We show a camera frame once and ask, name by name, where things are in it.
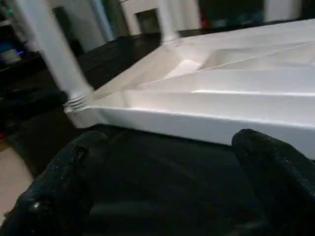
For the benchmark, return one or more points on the white plastic table top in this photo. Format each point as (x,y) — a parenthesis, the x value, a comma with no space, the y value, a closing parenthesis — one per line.
(221,98)

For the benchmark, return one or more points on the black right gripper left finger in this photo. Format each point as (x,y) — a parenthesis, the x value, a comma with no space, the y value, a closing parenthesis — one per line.
(56,191)

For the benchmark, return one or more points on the small red bottle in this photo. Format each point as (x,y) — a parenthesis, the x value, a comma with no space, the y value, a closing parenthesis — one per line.
(202,17)

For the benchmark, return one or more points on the white cabinet with glass doors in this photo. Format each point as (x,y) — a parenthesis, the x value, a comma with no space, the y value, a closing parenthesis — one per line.
(187,14)

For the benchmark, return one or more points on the brown grey curtain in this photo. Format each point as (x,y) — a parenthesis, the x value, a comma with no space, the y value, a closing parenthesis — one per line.
(116,17)

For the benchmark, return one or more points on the black work mat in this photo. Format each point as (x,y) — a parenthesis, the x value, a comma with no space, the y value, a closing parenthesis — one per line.
(160,184)

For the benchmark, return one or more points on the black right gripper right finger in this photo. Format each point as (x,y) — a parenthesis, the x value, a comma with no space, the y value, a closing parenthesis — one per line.
(283,182)

